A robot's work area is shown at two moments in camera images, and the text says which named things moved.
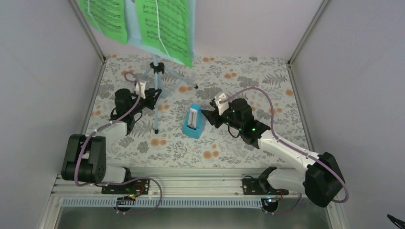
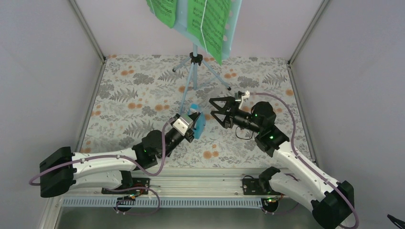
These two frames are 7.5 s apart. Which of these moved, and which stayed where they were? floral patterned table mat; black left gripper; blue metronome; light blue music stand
Moved: black left gripper; light blue music stand
Stayed: floral patterned table mat; blue metronome
